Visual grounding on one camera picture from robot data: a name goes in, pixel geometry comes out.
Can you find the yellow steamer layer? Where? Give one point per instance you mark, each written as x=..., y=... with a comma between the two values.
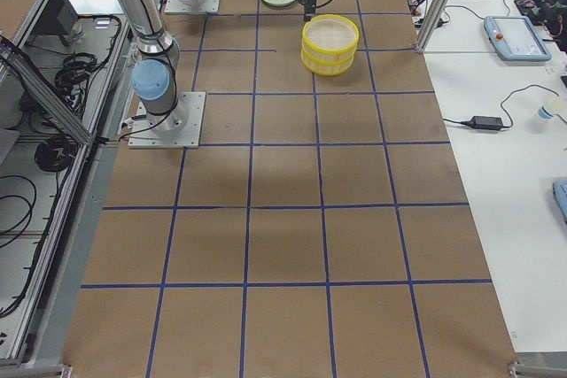
x=325, y=68
x=330, y=34

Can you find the paper cup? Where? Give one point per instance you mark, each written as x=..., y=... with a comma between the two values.
x=552, y=108

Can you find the black power adapter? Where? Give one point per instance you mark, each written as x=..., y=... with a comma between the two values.
x=484, y=123

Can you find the blue teach pendant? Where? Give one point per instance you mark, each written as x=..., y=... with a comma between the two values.
x=515, y=39

